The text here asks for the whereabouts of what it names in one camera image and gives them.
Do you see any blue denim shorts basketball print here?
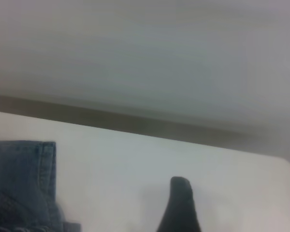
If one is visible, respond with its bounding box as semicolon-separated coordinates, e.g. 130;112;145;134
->
0;140;82;232

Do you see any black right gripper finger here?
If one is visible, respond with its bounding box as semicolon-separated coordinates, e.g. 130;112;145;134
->
156;176;203;232

